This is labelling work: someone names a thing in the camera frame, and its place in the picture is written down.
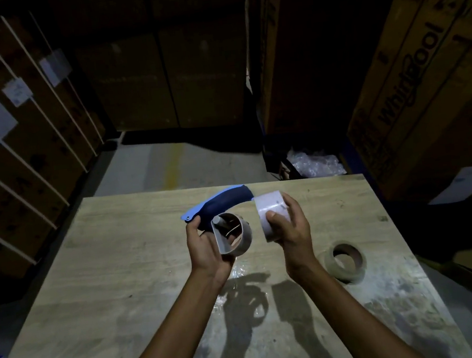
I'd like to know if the person's right hand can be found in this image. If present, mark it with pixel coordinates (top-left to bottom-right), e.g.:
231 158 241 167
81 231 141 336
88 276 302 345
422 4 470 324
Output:
262 190 318 284

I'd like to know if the person's left hand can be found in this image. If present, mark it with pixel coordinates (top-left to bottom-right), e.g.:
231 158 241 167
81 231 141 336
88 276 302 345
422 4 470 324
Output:
183 211 238 291

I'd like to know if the clear packing tape roll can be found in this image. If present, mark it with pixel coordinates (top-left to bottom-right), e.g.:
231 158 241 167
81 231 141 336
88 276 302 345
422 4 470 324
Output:
253 189 295 245

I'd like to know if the blue tape dispenser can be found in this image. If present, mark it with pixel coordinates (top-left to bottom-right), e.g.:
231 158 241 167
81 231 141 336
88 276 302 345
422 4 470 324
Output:
177 183 262 263

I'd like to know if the person's right forearm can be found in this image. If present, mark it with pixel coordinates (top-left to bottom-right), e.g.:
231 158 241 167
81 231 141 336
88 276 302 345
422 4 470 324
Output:
286 247 430 358

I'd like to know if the person's left forearm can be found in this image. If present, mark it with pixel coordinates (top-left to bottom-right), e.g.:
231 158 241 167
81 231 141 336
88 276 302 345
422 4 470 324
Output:
96 266 242 358

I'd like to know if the crumpled clear plastic wrap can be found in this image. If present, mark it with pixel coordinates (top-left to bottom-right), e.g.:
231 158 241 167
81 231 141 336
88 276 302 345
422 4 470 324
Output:
285 142 347 182

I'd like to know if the brown packing tape roll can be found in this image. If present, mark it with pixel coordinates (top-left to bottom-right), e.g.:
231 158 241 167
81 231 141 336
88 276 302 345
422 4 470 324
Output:
321 239 370 288

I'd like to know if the plain brown cardboard box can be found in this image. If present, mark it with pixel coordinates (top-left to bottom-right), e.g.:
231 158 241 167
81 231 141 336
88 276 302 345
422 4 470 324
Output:
70 23 180 140
153 0 262 133

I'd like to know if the tall dark cardboard box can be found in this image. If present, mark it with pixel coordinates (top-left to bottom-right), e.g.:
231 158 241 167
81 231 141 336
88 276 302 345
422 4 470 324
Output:
246 0 388 141

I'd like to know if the cardboard box with white label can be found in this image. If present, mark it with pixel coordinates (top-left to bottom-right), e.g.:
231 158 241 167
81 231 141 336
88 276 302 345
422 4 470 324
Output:
424 165 472 207

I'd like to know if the strapped cardboard box with labels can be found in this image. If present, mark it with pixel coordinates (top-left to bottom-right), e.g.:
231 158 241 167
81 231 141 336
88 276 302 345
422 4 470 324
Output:
0 1 122 281

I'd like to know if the printed strapped cardboard box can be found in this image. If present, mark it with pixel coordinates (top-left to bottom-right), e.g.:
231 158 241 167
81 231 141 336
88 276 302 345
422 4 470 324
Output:
331 0 472 208

